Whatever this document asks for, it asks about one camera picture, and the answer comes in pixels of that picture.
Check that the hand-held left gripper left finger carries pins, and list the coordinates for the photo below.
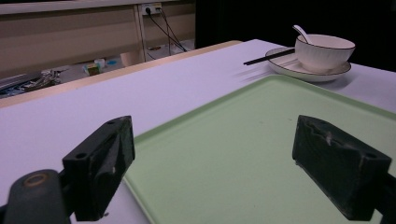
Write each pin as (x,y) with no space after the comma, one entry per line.
(99,165)

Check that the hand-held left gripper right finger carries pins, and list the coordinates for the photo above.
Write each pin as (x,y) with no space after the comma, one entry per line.
(337,168)

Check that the small green and yellow box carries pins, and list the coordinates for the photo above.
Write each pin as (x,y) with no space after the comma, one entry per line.
(92,68)

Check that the pile of metal clutter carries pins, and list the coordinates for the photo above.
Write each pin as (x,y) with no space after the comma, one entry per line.
(42,80)

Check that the small white cup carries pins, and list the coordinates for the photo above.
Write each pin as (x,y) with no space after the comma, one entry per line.
(100,62)

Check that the light green plastic tray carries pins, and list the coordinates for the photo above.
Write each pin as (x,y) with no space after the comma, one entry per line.
(236,149)

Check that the white plate with dark rim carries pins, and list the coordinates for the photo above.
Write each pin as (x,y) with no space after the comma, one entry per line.
(299,70)

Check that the white ribbed bowl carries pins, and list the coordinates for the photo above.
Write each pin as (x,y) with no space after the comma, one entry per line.
(323,51)

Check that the black chopsticks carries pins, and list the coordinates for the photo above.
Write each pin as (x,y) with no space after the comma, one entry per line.
(267,58)

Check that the white ceramic spoon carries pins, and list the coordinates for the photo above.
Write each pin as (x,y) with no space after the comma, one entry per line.
(301,31)

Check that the white wall power socket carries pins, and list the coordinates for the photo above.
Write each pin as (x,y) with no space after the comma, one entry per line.
(151,8)

